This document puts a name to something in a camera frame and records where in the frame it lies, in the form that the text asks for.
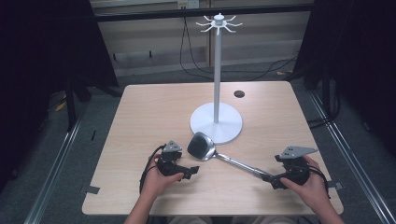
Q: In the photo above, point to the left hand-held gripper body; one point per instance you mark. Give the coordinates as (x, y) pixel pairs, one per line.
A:
(169, 161)

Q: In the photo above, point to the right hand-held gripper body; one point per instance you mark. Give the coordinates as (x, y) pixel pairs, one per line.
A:
(295, 166)

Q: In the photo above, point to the steel spatula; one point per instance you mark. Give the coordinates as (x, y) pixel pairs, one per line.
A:
(201, 146)

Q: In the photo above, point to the person's left hand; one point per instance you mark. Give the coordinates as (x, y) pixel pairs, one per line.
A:
(158, 183)

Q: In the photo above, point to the person's right hand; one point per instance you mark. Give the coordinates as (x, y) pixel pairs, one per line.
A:
(311, 189)

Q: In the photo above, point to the grey tape piece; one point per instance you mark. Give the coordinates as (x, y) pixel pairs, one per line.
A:
(335, 185)
(91, 189)

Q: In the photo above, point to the white hook stand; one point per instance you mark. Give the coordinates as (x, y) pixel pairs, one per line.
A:
(217, 121)

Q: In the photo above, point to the black metal stand leg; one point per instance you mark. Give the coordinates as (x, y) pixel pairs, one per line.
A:
(71, 105)

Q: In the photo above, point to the dark curtain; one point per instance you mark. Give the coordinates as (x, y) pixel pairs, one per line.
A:
(358, 46)
(46, 46)

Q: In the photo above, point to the black horizontal bar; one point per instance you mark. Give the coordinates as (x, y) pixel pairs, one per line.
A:
(193, 13)

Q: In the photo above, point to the metal floor rail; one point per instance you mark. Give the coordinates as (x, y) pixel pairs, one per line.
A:
(351, 155)
(53, 174)

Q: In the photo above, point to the white wall socket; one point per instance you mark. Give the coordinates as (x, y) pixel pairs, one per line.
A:
(188, 4)

